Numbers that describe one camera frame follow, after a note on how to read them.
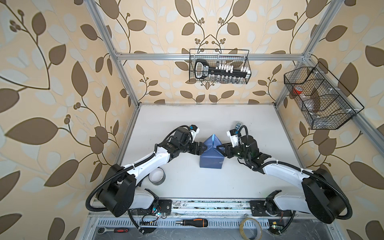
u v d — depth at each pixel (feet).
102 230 2.23
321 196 1.37
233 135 2.48
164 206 2.43
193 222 2.27
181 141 2.17
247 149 2.18
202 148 2.43
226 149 2.47
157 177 2.76
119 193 1.37
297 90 2.91
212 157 2.62
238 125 3.35
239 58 2.99
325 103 2.39
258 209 2.39
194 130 2.47
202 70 2.77
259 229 2.16
